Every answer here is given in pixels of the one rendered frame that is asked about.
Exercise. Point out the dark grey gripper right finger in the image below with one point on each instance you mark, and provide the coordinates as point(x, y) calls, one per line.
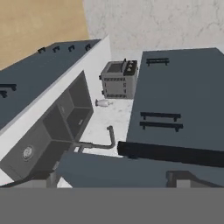
point(172, 178)

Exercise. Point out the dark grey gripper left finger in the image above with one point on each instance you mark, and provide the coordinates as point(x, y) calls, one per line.
point(52, 179)

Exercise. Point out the blue-grey cabinet door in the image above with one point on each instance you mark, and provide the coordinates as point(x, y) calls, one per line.
point(116, 172)

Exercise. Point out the blue-grey base cabinet run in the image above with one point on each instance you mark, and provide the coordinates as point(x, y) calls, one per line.
point(32, 75)

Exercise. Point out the dark grey double sink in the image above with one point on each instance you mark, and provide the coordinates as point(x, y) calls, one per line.
point(59, 125)

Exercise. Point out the grey sink tap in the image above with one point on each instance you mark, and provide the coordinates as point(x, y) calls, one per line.
point(108, 143)

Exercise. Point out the white soap dispenser bottle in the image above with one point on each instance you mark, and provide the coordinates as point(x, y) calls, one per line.
point(102, 102)

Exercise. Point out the grey toaster oven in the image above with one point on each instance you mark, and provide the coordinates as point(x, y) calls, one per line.
point(119, 79)

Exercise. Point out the blue-grey wall cabinet run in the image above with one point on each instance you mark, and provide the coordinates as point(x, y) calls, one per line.
point(186, 87)

